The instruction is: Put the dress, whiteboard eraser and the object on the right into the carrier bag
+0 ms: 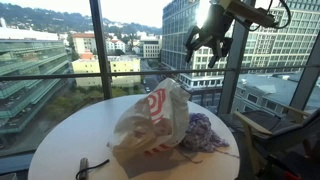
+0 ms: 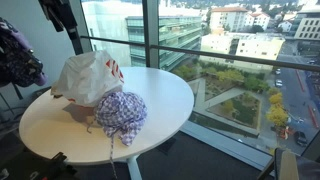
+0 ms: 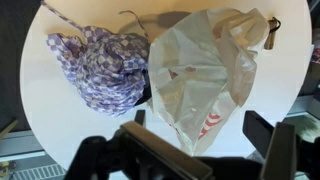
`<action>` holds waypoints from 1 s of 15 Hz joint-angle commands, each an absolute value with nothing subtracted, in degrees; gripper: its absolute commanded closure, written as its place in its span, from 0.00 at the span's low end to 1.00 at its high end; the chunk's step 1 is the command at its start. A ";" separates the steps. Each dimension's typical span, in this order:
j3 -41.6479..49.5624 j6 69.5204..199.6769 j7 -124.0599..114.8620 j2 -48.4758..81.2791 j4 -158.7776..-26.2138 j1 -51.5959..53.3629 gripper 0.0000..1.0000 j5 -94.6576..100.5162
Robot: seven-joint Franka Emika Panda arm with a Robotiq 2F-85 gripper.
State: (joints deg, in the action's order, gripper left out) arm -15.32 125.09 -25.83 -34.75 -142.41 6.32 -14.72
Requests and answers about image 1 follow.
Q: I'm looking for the thin black camera cable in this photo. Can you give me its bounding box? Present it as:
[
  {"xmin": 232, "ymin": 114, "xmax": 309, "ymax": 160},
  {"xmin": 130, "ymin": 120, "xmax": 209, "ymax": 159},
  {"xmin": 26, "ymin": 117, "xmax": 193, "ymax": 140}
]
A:
[{"xmin": 265, "ymin": 0, "xmax": 292, "ymax": 30}]

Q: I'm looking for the white plastic bag red print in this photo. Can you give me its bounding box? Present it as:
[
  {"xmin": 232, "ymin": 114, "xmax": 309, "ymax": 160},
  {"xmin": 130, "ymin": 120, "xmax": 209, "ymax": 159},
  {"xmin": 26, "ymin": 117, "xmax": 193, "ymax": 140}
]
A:
[{"xmin": 112, "ymin": 77, "xmax": 192, "ymax": 162}]

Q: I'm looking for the round white table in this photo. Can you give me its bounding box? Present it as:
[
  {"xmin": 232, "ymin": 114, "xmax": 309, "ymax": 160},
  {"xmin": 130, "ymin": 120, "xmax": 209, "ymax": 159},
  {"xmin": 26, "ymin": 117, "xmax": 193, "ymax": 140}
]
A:
[{"xmin": 27, "ymin": 93, "xmax": 241, "ymax": 180}]

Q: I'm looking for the purple patterned dress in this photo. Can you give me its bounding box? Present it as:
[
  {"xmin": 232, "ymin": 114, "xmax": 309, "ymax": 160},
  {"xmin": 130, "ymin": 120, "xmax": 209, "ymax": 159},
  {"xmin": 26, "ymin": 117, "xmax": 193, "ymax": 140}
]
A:
[{"xmin": 179, "ymin": 112, "xmax": 240, "ymax": 164}]

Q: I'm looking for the dark window mullion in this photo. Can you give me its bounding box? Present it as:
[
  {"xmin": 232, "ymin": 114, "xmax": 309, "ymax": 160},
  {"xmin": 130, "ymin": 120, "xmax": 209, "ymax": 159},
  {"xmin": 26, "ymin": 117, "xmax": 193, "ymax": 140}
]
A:
[{"xmin": 89, "ymin": 0, "xmax": 113, "ymax": 100}]

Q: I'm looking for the wooden chair grey cushion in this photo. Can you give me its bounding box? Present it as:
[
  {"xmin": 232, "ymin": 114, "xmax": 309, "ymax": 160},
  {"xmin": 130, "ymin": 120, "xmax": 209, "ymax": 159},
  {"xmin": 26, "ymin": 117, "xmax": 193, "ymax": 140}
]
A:
[{"xmin": 219, "ymin": 106, "xmax": 320, "ymax": 180}]

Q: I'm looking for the dark horizontal window railing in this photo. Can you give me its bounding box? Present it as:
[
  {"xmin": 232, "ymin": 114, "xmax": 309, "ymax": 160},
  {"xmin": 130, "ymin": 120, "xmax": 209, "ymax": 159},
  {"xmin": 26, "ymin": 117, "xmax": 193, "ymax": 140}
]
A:
[{"xmin": 0, "ymin": 64, "xmax": 320, "ymax": 82}]

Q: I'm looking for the small red object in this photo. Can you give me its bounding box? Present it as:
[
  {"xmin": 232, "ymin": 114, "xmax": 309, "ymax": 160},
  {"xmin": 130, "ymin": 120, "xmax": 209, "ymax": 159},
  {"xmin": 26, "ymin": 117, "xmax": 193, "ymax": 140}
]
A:
[{"xmin": 283, "ymin": 170, "xmax": 303, "ymax": 180}]

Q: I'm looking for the tan wrist camera box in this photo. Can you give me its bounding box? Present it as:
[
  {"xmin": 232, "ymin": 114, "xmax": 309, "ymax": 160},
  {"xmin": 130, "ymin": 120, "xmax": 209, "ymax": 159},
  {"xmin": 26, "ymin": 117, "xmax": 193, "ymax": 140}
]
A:
[{"xmin": 218, "ymin": 0, "xmax": 278, "ymax": 29}]

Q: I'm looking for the wide grey window column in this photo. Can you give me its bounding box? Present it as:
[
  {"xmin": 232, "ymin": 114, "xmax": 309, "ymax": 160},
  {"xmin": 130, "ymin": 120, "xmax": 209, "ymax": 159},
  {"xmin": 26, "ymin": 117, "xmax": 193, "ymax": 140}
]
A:
[
  {"xmin": 217, "ymin": 0, "xmax": 257, "ymax": 116},
  {"xmin": 289, "ymin": 33, "xmax": 320, "ymax": 111}
]

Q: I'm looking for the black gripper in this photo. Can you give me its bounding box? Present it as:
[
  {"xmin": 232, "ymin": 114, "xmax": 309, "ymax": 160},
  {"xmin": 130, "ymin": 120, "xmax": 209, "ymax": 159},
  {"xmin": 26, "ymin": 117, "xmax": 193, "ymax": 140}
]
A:
[{"xmin": 184, "ymin": 3, "xmax": 234, "ymax": 69}]

